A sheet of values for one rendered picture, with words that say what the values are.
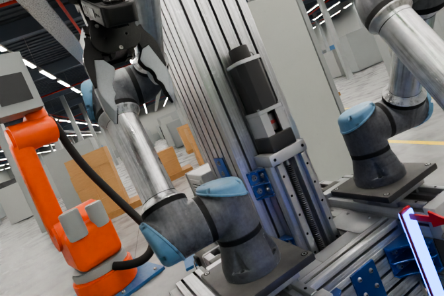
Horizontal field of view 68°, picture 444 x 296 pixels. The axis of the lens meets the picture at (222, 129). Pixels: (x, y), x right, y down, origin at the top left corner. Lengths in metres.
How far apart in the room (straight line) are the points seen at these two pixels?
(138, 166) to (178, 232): 0.19
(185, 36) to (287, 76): 1.45
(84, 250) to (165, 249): 3.12
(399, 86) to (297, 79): 1.43
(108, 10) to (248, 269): 0.62
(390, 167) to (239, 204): 0.49
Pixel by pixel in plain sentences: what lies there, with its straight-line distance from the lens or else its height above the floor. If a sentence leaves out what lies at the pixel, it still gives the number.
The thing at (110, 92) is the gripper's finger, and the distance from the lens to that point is 0.49.
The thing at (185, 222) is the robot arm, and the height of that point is 1.23.
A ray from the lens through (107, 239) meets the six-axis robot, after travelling 3.91.
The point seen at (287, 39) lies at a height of 1.68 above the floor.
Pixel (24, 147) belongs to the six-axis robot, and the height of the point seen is 1.82.
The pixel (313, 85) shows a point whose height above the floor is 1.30.
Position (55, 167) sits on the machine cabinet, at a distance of 10.84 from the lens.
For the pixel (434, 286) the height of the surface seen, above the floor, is 1.07.
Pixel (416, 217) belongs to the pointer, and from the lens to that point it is 0.56.
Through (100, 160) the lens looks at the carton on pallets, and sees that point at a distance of 8.00.
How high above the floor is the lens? 1.44
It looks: 4 degrees down
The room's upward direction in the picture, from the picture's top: 23 degrees counter-clockwise
